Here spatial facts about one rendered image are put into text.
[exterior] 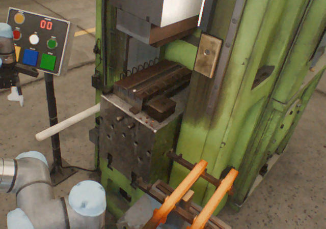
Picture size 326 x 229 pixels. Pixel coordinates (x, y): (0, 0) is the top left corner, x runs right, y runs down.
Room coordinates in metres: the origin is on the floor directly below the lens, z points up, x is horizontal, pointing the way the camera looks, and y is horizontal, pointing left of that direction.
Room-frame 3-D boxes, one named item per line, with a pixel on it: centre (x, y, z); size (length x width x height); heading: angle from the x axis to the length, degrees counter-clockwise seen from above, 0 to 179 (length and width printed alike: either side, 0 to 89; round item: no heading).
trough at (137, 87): (1.41, 0.04, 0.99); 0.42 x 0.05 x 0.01; 146
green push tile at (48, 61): (1.36, 0.61, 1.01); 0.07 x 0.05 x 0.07; 81
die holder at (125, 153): (1.41, 0.01, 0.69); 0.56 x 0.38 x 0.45; 146
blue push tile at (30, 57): (1.38, 0.71, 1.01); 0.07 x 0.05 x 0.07; 81
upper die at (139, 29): (1.43, 0.06, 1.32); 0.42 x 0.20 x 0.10; 146
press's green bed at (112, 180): (1.41, 0.01, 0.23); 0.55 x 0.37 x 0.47; 146
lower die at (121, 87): (1.43, 0.06, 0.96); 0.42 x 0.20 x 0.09; 146
